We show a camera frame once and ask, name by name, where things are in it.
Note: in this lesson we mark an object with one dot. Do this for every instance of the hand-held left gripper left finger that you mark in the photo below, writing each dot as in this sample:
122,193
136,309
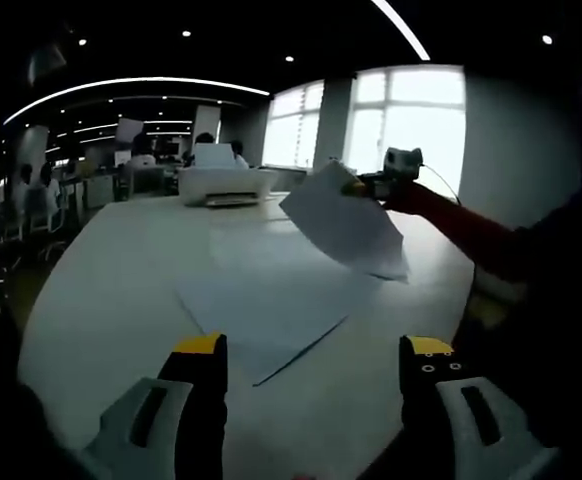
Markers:
146,430

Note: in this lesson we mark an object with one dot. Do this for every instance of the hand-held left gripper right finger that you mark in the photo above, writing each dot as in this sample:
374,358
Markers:
436,425

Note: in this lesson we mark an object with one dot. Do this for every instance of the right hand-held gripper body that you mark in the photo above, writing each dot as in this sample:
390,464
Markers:
401,160

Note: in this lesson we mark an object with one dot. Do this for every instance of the person's right hand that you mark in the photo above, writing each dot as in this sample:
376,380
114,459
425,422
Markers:
413,200

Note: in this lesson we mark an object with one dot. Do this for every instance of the curved ceiling light strip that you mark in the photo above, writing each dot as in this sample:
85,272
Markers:
403,30
136,81

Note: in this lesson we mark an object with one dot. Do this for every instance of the white table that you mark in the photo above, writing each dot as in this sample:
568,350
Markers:
121,300

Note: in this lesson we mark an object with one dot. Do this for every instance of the white printer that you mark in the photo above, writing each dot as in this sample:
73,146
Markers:
221,182

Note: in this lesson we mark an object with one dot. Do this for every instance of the person's dark clothed torso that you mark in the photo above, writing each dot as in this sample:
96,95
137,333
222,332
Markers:
561,325

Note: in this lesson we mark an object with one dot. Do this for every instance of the white display board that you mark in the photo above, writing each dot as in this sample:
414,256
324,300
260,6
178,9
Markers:
128,131

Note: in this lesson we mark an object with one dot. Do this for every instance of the ceiling air conditioner unit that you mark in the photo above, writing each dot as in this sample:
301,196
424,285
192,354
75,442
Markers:
46,62

